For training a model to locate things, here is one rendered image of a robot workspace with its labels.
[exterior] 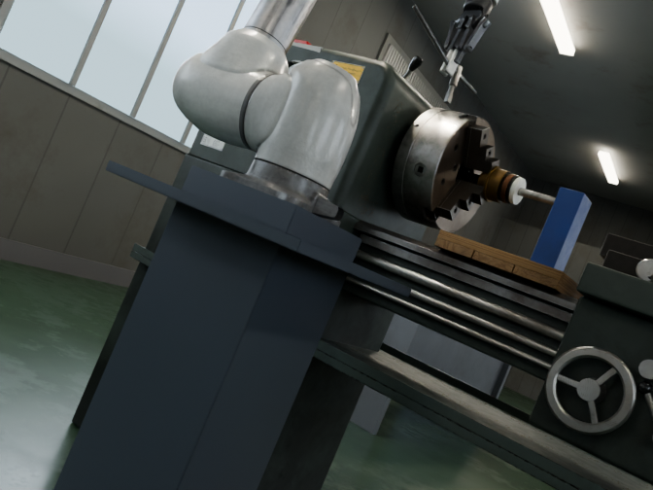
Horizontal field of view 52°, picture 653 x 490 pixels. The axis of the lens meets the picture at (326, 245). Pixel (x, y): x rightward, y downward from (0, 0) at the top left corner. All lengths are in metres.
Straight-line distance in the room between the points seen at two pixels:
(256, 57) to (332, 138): 0.24
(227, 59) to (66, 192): 3.15
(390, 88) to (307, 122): 0.55
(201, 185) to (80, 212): 3.31
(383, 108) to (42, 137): 2.83
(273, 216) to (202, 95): 0.33
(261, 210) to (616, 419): 0.71
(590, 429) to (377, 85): 0.93
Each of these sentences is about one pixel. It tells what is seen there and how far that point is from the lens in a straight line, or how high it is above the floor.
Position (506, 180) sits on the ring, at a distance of 1.73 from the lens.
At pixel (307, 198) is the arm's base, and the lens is 1.20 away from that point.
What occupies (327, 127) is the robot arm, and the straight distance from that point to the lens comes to 1.21.
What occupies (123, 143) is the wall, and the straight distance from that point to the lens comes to 4.57.
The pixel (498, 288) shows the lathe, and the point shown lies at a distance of 1.54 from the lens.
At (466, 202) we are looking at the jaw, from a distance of 1.73.
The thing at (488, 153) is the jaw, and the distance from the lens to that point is 1.76.
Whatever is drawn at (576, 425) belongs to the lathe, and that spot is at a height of 0.64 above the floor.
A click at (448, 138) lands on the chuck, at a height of 1.13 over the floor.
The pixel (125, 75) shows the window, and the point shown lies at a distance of 4.45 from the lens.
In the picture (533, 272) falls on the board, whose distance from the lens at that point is 1.50.
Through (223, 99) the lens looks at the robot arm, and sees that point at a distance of 1.30.
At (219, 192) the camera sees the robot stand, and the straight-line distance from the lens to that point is 1.19.
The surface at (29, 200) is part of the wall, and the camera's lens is 4.29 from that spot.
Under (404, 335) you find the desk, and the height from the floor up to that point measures 0.53.
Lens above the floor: 0.74
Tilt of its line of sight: 1 degrees up
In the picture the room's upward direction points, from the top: 23 degrees clockwise
